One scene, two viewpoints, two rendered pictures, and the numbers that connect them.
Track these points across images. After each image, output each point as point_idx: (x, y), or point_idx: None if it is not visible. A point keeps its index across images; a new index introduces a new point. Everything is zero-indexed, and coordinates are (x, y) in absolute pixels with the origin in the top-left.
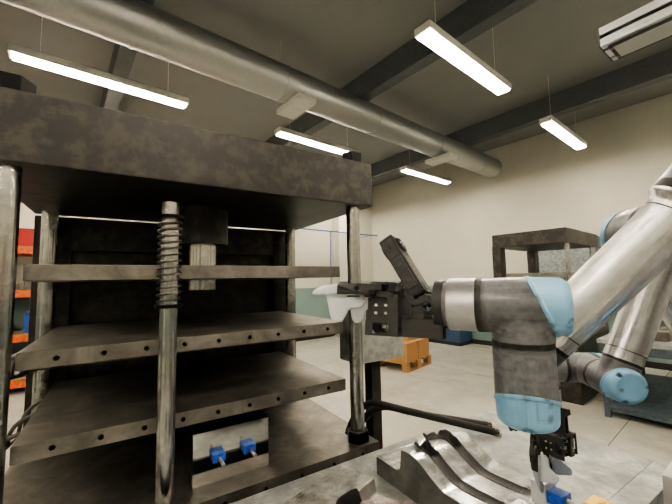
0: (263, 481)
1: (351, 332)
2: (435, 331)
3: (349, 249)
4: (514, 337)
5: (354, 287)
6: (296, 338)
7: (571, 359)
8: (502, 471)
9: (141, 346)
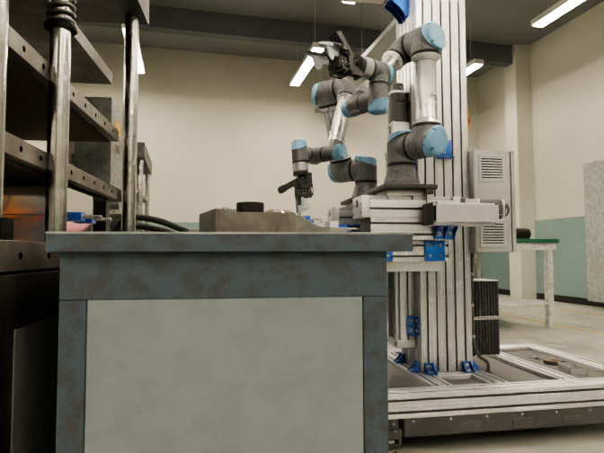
0: None
1: (130, 140)
2: (360, 73)
3: (131, 57)
4: (383, 78)
5: (341, 45)
6: (94, 129)
7: (311, 148)
8: None
9: (40, 61)
